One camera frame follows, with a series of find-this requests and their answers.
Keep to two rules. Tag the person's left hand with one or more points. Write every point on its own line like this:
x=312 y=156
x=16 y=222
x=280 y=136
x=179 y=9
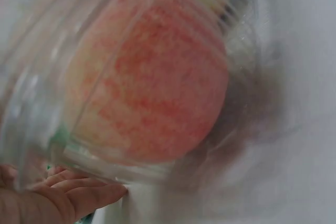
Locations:
x=34 y=203

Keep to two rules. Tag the person's left fingers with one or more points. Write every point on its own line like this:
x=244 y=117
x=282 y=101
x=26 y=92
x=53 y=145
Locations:
x=89 y=188

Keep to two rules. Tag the clear plastic container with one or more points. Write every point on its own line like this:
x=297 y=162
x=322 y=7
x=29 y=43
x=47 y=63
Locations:
x=52 y=77

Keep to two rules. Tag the red yellow apple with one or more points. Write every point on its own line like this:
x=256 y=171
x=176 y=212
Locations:
x=157 y=82

